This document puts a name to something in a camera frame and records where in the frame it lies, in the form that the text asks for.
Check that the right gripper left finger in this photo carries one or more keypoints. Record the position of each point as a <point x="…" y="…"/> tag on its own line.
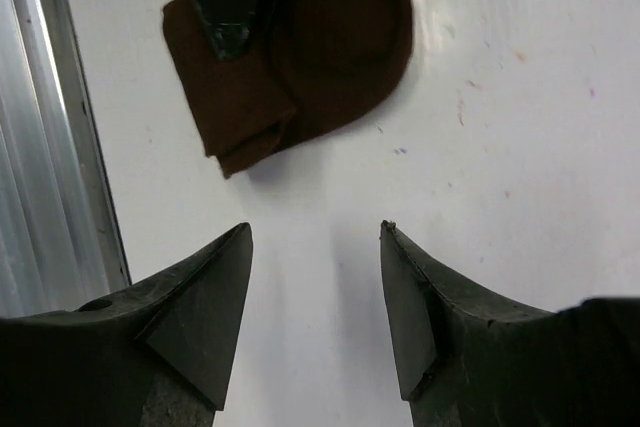
<point x="157" y="353"/>

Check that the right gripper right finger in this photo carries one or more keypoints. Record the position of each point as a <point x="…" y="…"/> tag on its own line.
<point x="468" y="356"/>

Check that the aluminium frame rail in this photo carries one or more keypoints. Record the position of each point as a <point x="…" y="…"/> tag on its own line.
<point x="60" y="241"/>

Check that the brown striped cuff sock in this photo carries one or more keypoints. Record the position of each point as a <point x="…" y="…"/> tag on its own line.
<point x="317" y="66"/>

